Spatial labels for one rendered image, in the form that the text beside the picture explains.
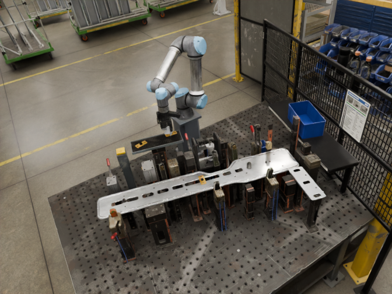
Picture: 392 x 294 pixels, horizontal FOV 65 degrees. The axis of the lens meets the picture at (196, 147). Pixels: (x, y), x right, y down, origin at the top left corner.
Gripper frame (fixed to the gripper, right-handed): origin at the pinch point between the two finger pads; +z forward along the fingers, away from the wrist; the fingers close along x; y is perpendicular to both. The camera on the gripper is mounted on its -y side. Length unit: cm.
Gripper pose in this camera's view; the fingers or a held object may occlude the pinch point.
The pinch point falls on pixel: (170, 132)
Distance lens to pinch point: 220.4
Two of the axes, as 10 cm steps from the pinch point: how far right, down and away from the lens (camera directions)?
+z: 0.7, 7.5, 6.5
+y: -8.9, 3.4, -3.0
